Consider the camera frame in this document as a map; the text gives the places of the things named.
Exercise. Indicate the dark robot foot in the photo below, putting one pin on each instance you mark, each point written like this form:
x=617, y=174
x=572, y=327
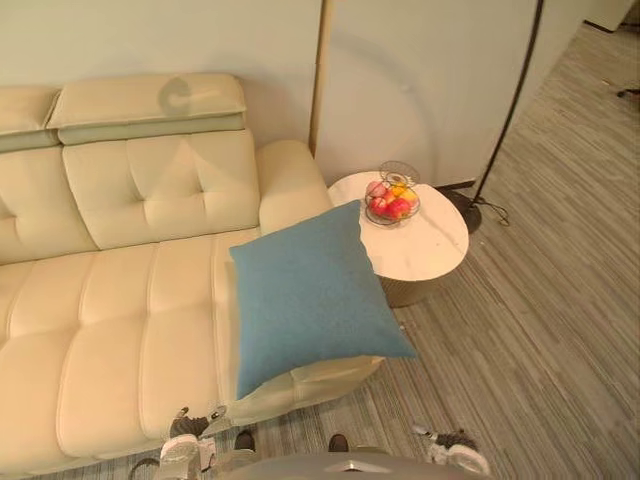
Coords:
x=244, y=440
x=338, y=442

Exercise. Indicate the black floor lamp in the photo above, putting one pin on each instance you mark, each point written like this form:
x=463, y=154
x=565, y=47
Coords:
x=515, y=95

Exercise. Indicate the orange fruit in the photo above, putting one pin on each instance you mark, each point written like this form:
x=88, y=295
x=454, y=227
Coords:
x=400, y=192

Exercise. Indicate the red apple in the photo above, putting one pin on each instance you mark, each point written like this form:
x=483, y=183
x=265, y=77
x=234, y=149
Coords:
x=378, y=205
x=398, y=208

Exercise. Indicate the cream leather sofa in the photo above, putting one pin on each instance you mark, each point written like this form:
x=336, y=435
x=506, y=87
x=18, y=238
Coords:
x=115, y=300

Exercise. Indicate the round white marble side table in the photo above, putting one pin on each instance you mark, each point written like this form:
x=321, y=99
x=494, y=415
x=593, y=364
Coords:
x=420, y=250

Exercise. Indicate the dark right robot foot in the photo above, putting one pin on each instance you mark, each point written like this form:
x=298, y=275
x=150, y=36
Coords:
x=338, y=442

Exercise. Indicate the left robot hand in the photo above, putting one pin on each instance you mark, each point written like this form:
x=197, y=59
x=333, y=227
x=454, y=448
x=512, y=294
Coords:
x=189, y=426

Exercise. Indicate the silver robot torso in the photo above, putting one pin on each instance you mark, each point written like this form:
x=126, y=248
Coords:
x=325, y=467

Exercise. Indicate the beige vertical wall trim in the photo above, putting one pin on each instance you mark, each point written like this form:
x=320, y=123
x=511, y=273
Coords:
x=320, y=70

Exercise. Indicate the dark left robot foot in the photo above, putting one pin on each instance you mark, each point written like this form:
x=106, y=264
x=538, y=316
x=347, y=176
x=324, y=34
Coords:
x=244, y=440

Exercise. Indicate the black office chair base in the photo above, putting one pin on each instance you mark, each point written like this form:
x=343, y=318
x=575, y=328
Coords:
x=630, y=92

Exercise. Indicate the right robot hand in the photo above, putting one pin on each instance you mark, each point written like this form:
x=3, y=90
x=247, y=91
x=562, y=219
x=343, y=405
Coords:
x=452, y=438

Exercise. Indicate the pink peach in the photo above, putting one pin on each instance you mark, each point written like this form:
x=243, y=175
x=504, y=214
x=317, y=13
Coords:
x=374, y=188

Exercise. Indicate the blue square cushion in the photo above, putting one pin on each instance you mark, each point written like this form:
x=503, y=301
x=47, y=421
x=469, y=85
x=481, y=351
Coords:
x=305, y=295

